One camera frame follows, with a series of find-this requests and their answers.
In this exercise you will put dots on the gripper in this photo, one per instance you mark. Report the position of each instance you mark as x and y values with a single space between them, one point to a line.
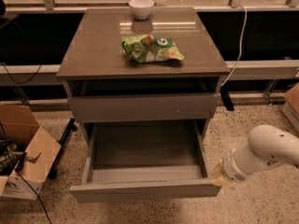
233 169

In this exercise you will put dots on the grey drawer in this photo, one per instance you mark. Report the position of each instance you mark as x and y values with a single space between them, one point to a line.
143 107
153 160

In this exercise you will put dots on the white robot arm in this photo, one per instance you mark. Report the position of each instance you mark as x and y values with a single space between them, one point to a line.
268 147

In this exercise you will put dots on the grey drawer cabinet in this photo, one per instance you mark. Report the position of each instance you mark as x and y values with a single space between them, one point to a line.
96 65

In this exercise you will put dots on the grey top drawer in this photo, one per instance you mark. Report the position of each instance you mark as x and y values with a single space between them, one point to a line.
143 107

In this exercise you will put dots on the cardboard box right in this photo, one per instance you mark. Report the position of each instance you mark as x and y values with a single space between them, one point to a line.
291 107

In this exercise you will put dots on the green chip bag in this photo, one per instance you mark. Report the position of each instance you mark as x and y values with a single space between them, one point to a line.
150 49

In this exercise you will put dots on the black stand leg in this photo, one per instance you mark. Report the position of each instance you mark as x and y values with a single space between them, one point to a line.
70 127

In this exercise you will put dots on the white ceramic bowl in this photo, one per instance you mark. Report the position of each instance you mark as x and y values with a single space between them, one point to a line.
141 9

